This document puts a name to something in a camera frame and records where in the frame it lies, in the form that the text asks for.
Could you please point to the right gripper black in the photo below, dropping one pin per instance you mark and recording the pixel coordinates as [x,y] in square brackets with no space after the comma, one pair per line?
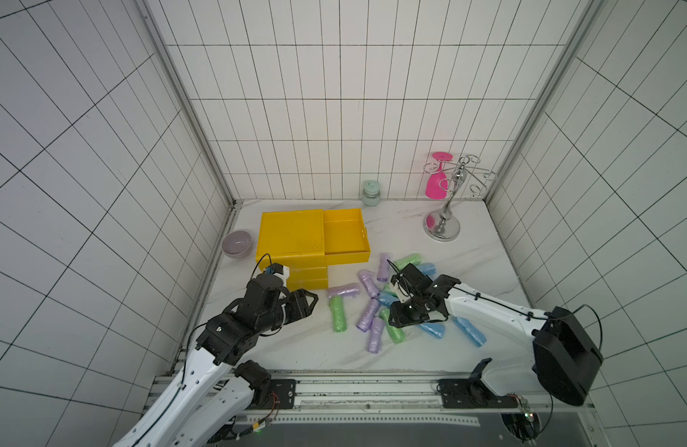
[413,302]

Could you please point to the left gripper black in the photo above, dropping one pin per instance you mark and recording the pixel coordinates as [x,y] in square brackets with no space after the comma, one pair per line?
[300,305]

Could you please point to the green bag roll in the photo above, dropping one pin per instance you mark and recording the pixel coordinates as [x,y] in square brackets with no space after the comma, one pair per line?
[415,259]
[338,314]
[388,289]
[396,335]

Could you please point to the green bag roll top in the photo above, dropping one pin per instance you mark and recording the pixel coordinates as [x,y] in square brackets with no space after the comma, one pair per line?
[415,259]

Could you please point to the yellow top drawer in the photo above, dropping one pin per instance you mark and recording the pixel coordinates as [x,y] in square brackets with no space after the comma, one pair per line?
[345,237]

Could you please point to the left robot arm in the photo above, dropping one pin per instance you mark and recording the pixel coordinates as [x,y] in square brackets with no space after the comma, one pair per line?
[220,357]

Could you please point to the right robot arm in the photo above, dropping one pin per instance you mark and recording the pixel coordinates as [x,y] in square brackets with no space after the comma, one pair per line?
[556,356]

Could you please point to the yellow drawer cabinet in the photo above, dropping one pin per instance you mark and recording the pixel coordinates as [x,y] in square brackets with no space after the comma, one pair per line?
[296,240]

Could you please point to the blue bag roll centre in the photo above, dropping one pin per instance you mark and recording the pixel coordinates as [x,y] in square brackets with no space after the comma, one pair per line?
[387,300]

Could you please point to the blue bag roll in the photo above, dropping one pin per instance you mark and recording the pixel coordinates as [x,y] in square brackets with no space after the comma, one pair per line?
[435,329]
[473,334]
[387,300]
[428,269]

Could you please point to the blue bag roll top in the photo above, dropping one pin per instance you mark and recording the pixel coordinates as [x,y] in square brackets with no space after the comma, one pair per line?
[428,269]

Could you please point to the purple bag roll top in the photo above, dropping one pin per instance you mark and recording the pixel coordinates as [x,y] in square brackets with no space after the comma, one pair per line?
[383,271]

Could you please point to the purple bag roll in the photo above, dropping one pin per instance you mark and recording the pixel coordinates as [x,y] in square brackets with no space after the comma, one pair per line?
[367,279]
[383,271]
[369,313]
[376,334]
[344,291]

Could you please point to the blue bag roll lower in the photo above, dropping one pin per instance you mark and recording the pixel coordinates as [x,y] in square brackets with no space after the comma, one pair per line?
[435,329]

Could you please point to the purple bag roll upper middle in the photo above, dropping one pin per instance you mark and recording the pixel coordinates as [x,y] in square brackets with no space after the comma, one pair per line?
[367,279]

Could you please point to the purple bag roll lower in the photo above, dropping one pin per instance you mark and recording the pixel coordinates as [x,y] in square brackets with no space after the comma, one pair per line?
[369,313]

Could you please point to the purple bag roll bottom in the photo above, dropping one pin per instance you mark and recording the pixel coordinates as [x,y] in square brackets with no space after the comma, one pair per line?
[376,334]

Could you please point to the purple bag roll left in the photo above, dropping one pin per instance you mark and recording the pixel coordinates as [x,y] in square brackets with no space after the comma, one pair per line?
[344,291]

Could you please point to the chrome glass rack stand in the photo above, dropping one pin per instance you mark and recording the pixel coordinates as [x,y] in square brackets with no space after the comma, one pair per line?
[442,225]

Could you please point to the blue bag roll far right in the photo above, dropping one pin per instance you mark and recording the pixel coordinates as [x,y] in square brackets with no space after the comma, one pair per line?
[473,334]

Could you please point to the grey purple bowl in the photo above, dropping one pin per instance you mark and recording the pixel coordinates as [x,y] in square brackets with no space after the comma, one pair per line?
[237,244]

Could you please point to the mint green jar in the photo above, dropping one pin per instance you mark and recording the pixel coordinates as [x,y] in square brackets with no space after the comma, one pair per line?
[371,193]

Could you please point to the pink plastic wine glass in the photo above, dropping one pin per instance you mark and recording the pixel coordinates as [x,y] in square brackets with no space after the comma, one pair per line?
[437,183]

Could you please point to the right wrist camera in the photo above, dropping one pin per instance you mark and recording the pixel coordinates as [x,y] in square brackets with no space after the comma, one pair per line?
[401,285]

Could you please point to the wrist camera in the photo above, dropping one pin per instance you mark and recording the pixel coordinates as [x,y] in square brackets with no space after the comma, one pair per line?
[279,271]
[401,285]

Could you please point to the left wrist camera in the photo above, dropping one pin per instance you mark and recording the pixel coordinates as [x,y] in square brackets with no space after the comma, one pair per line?
[279,271]

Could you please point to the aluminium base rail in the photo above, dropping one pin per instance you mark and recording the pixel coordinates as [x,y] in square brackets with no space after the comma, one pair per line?
[380,397]

